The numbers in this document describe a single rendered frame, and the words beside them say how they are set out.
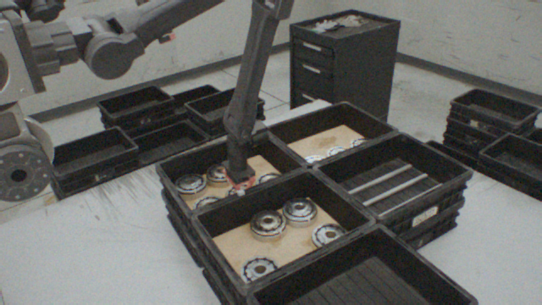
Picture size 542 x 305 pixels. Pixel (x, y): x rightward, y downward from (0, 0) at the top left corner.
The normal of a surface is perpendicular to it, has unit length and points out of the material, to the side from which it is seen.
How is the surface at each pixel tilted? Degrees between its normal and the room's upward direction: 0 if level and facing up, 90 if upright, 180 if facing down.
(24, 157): 90
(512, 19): 90
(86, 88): 90
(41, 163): 90
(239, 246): 0
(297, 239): 0
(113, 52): 106
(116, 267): 0
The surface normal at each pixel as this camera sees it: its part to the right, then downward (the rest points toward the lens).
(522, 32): -0.79, 0.36
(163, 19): 0.59, 0.60
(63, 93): 0.62, 0.41
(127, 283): -0.03, -0.84
